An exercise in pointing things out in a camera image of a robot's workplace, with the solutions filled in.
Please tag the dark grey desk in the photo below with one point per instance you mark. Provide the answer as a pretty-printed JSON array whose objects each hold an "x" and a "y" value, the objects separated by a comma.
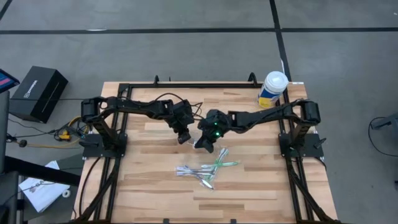
[{"x": 4, "y": 130}]

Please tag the blue screen monitor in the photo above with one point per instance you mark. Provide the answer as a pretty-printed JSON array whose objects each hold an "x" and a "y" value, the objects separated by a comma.
[{"x": 7, "y": 81}]

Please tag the Lysol wipes canister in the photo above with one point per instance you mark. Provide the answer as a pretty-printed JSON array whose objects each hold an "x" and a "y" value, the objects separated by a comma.
[{"x": 275, "y": 82}]

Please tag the white paper sheets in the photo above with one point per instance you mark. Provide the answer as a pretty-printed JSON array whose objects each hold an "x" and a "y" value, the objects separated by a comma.
[{"x": 40, "y": 193}]

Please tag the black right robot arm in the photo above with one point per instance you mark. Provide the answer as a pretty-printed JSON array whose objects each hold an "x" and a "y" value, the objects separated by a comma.
[{"x": 264, "y": 116}]

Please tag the black cardboard box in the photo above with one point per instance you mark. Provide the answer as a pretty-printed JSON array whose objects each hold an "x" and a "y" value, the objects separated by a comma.
[{"x": 37, "y": 93}]

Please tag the pile of bagged purple toothbrushes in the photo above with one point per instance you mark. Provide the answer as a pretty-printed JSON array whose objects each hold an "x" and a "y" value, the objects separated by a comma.
[{"x": 186, "y": 85}]

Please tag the bagged green toothbrush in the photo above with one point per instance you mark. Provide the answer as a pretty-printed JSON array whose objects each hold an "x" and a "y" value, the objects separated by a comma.
[
  {"x": 221, "y": 158},
  {"x": 228, "y": 163}
]

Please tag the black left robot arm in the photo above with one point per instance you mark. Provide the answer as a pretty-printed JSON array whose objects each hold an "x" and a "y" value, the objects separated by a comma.
[{"x": 136, "y": 105}]

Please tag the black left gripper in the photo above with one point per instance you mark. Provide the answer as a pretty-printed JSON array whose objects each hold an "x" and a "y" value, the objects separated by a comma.
[{"x": 182, "y": 116}]

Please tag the white tape roll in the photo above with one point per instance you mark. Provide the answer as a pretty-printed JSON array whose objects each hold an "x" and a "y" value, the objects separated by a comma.
[{"x": 63, "y": 193}]

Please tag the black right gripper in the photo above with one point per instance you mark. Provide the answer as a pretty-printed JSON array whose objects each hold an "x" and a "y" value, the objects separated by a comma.
[{"x": 216, "y": 124}]

